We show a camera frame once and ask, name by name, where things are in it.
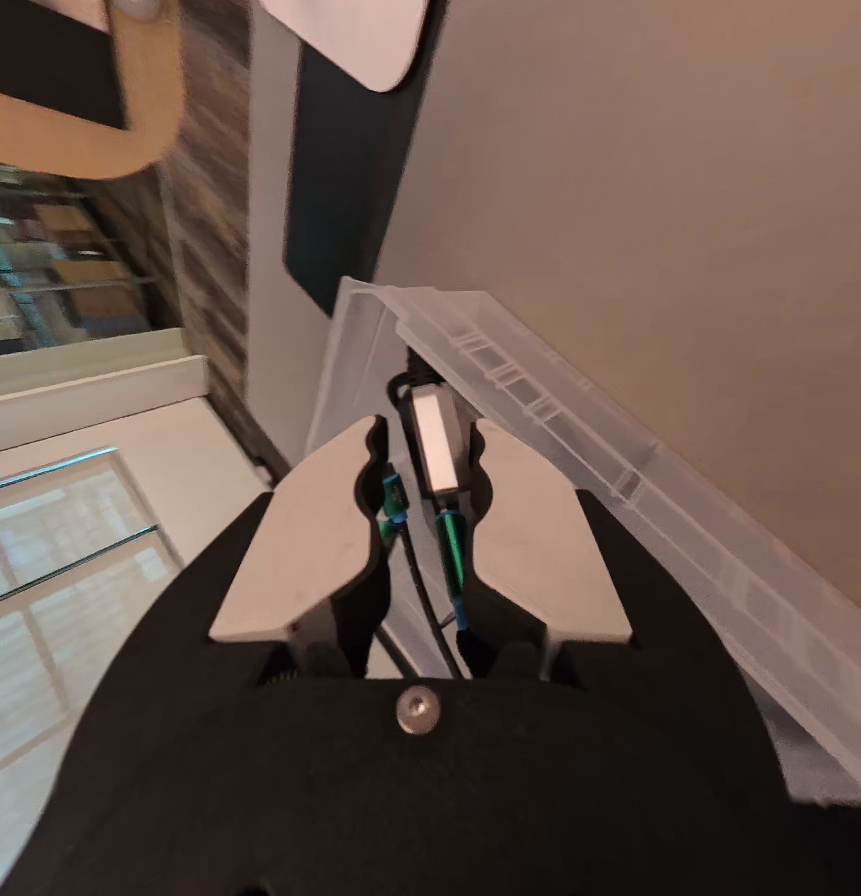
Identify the large grid window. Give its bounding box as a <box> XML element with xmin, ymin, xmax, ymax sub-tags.
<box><xmin>0</xmin><ymin>448</ymin><xmax>194</xmax><ymax>862</ymax></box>

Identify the black braided adapter cable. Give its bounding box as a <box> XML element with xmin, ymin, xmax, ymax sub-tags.
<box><xmin>389</xmin><ymin>346</ymin><xmax>445</xmax><ymax>393</ymax></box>

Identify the clear plastic storage box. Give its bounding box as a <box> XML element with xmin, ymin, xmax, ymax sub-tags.
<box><xmin>305</xmin><ymin>276</ymin><xmax>861</xmax><ymax>806</ymax></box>

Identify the wooden framed black divider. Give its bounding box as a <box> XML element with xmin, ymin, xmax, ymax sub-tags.
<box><xmin>0</xmin><ymin>0</ymin><xmax>188</xmax><ymax>182</ymax></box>

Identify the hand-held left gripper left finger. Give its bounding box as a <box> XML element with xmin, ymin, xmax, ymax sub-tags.
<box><xmin>208</xmin><ymin>414</ymin><xmax>389</xmax><ymax>644</ymax></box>

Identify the silver multiport adapter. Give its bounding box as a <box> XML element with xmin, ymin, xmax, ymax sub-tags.
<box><xmin>403</xmin><ymin>381</ymin><xmax>470</xmax><ymax>501</ymax></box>

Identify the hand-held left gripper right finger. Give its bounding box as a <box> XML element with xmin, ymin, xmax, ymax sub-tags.
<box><xmin>469</xmin><ymin>419</ymin><xmax>634</xmax><ymax>645</ymax></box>

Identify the black flat panel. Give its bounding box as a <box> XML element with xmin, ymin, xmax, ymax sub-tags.
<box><xmin>282</xmin><ymin>0</ymin><xmax>449</xmax><ymax>317</ymax></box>

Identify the metal workbench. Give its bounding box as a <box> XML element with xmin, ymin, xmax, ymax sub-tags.
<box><xmin>0</xmin><ymin>164</ymin><xmax>159</xmax><ymax>358</ymax></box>

